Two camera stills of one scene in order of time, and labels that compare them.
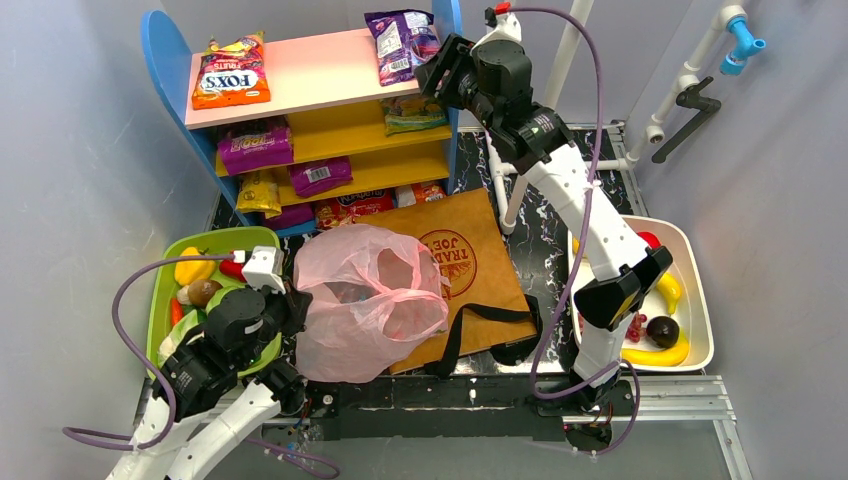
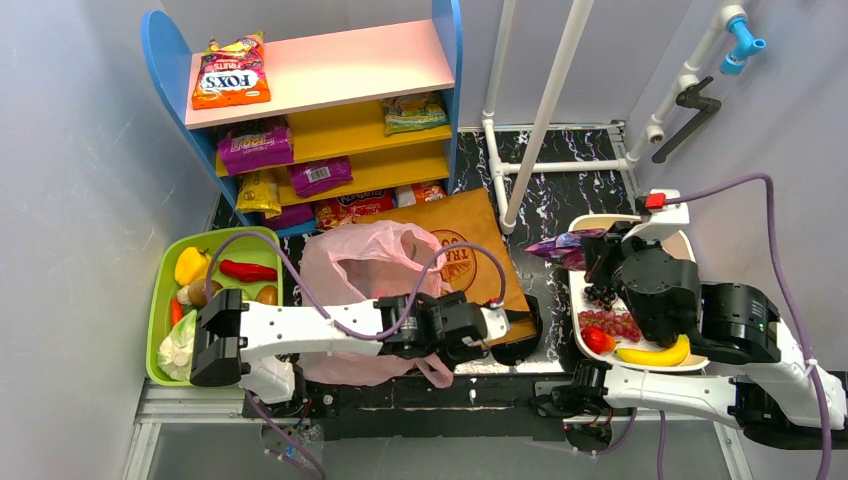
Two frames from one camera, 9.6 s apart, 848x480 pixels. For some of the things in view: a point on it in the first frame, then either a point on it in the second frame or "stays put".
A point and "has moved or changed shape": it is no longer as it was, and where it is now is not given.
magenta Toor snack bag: [257, 145] stays put
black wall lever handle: [690, 98] stays put
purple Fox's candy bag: [404, 39] -> [566, 247]
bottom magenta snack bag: [291, 215] stays put
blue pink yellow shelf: [330, 124] stays put
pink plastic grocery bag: [372, 298] has moved or changed shape
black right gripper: [438, 72] -> [597, 258]
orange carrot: [177, 311] stays put
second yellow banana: [661, 358] stays put
